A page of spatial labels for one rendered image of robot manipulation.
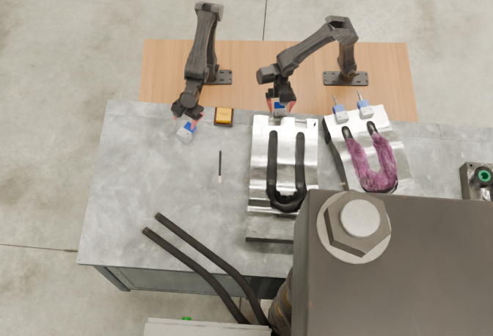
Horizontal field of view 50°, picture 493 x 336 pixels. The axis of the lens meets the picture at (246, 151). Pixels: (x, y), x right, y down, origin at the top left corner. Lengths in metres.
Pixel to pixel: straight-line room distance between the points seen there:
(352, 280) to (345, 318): 0.06
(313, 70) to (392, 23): 1.37
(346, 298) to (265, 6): 2.94
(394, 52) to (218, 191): 1.04
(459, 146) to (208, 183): 1.06
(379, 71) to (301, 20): 1.21
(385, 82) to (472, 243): 1.61
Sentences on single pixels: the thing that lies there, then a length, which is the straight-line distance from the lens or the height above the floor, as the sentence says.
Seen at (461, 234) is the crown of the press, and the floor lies 2.01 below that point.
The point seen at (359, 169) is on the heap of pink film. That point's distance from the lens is 2.08.
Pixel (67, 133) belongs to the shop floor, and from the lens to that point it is 3.22.
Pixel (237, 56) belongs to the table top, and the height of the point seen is 0.80.
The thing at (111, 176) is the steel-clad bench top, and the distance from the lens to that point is 2.18.
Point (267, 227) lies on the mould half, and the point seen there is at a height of 0.86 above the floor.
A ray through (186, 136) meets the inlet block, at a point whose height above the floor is 0.85.
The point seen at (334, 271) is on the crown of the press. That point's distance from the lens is 0.81.
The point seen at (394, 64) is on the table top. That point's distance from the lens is 2.49.
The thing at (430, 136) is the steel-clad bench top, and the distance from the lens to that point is 2.36.
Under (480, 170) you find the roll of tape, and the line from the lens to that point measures 2.25.
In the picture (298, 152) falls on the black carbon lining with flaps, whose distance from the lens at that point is 2.10.
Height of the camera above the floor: 2.79
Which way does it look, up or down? 66 degrees down
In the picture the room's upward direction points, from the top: 5 degrees clockwise
